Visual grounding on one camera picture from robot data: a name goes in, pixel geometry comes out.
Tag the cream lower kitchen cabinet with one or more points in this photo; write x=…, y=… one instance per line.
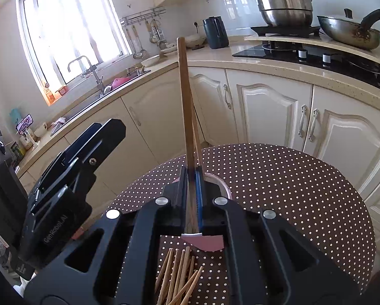
x=266, y=108

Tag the dark blue electric kettle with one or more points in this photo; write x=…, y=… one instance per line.
x=215, y=33

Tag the stack of white bowls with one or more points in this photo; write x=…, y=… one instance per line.
x=168, y=49

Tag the hanging steel skimmer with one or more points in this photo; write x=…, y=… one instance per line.
x=156, y=31

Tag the chrome wall utensil rack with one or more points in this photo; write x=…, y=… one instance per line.
x=142, y=15

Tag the hanging steel ladle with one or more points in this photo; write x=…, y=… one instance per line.
x=138, y=54

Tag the black countertop oven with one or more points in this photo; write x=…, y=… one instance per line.
x=2, y=190

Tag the pink basin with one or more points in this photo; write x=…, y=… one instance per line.
x=120, y=82

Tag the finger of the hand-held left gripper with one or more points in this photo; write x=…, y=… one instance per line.
x=77, y=151
x=109, y=133

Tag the kitchen window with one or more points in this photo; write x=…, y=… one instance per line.
x=66, y=22

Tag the teal cup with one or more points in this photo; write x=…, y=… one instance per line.
x=15, y=116

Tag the wall power outlet with plug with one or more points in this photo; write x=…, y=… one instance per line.
x=196, y=24

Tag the pink plastic cup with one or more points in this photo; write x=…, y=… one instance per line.
x=209, y=243

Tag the cream cover board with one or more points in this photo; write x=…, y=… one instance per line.
x=335, y=44

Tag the long wooden chopstick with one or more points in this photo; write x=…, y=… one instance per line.
x=197, y=139
x=185, y=101

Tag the smartphone with lit screen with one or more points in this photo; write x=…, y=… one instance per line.
x=25, y=122

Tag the stacked white bowls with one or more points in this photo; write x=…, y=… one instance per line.
x=195, y=40

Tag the stainless steel sink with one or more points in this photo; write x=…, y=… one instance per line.
x=91, y=104

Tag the bunch of bamboo chopsticks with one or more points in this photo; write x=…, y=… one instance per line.
x=180, y=276

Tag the black induction cooker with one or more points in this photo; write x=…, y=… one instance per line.
x=285, y=30

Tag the orange box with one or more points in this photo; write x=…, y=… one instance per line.
x=49, y=94

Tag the hanging steel spoon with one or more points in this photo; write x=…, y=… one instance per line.
x=163, y=43

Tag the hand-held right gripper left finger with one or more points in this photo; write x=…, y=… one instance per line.
x=185, y=203

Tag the black glass gas stove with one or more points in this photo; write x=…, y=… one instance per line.
x=272, y=52

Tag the white bowl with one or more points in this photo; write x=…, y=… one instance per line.
x=153, y=60

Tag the wok lid with black knob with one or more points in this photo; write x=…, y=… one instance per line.
x=348, y=13

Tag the white mug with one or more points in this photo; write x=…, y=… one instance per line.
x=41, y=129

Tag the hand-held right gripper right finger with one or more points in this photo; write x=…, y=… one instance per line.
x=199, y=203

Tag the chrome kitchen faucet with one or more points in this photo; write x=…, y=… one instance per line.
x=96, y=76

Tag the green packet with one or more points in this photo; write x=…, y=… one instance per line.
x=18, y=152

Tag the stainless steel steamer pot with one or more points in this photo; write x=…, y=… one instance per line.
x=282, y=3

